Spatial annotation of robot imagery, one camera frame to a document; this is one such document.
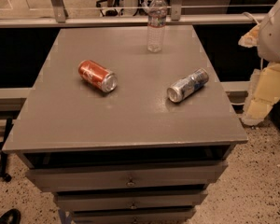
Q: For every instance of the black shoe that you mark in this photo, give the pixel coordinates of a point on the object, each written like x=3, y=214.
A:
x=12, y=216

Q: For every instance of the grey drawer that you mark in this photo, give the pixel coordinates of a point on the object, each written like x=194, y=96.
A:
x=127, y=176
x=131, y=200
x=138, y=216

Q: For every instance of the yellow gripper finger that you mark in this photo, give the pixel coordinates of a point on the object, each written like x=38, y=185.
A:
x=263, y=94
x=250, y=39

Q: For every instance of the grey metal railing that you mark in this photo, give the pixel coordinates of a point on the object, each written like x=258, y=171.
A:
x=91, y=13

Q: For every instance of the clear plastic water bottle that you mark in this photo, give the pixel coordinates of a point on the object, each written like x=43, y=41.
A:
x=157, y=14

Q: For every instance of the bottom grey drawer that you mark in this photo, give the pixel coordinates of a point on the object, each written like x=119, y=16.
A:
x=138, y=216

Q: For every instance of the middle grey drawer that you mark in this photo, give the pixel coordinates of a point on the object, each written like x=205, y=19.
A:
x=131, y=200

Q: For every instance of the top grey drawer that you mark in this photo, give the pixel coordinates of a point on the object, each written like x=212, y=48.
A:
x=127, y=176

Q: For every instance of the grey drawer cabinet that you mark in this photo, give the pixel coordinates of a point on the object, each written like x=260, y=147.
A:
x=68, y=123

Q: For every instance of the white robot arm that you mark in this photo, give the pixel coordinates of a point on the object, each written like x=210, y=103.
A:
x=269, y=36

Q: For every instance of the red coke can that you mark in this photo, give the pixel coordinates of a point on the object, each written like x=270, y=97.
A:
x=100, y=77

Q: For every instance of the silver blue can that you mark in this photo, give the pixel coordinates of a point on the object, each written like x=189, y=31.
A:
x=186, y=86

